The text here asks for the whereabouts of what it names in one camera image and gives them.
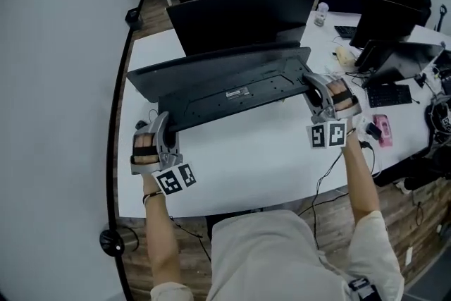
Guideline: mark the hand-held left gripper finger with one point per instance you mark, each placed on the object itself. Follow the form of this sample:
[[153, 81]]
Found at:
[[163, 121]]

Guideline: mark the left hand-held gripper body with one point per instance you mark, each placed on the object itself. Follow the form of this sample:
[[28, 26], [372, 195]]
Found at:
[[169, 158]]

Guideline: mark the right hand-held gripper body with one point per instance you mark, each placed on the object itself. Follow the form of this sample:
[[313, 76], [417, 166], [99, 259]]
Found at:
[[336, 134]]

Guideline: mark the person's right forearm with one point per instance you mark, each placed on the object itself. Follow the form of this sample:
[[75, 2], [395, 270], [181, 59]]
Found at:
[[361, 183]]

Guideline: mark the person's left forearm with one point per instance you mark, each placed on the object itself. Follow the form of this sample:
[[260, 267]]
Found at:
[[162, 239]]

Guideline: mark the compact black keyboard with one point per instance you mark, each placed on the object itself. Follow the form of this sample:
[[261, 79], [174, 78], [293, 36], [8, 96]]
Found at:
[[389, 96], [346, 31]]

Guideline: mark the person's left hand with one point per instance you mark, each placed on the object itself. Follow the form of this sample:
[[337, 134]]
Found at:
[[144, 141]]

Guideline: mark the person's right hand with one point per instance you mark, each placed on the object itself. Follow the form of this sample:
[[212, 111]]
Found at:
[[338, 90]]

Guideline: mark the black computer mouse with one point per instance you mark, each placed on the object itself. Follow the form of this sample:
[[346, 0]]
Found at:
[[141, 124]]

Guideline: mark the black plug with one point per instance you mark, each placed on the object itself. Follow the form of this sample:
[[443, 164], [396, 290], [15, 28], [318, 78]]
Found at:
[[373, 131]]

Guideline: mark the black wrist band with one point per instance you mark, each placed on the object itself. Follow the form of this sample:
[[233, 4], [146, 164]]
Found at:
[[151, 195]]

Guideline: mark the pale yellow pouch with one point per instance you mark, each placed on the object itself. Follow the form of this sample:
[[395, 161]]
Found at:
[[344, 55]]

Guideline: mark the dark grey desk divider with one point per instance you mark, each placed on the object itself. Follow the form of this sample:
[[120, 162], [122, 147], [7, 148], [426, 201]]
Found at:
[[148, 81]]

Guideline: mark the pink tissue packet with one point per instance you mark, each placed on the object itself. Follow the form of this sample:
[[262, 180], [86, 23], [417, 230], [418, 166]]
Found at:
[[383, 130]]

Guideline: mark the clear plastic bottle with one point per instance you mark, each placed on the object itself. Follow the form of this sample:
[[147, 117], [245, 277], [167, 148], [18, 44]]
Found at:
[[320, 16]]

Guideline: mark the wide black monitor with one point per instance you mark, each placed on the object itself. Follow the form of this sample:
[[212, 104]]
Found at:
[[239, 17]]

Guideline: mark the tilted black monitor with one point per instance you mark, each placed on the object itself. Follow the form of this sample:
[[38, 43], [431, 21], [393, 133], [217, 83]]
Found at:
[[401, 58]]

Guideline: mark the black lidded trash bin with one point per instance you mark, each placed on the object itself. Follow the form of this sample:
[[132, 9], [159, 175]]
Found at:
[[111, 242]]

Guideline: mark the small black bin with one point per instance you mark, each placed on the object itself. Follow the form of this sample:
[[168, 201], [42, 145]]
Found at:
[[134, 18]]

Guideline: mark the person's white shirt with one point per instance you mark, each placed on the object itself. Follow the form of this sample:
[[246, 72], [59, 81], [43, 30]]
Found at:
[[275, 257]]

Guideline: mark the black waist device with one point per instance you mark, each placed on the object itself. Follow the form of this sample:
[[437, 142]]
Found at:
[[363, 289]]

